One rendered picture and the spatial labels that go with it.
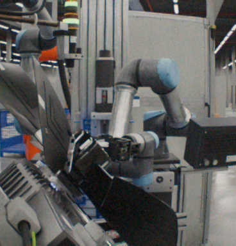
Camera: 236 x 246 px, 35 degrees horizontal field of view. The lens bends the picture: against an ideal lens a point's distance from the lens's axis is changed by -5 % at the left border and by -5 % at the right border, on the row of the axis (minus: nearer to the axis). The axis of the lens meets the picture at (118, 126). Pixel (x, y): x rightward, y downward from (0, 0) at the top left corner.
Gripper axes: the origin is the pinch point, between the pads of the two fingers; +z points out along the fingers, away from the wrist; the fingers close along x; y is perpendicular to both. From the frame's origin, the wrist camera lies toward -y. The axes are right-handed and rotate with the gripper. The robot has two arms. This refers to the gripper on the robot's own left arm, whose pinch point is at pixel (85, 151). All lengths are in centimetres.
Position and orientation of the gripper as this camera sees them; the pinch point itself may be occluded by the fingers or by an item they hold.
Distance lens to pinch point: 120.2
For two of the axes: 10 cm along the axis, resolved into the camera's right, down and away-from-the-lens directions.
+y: 8.1, 1.6, -5.7
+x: -0.9, 9.8, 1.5
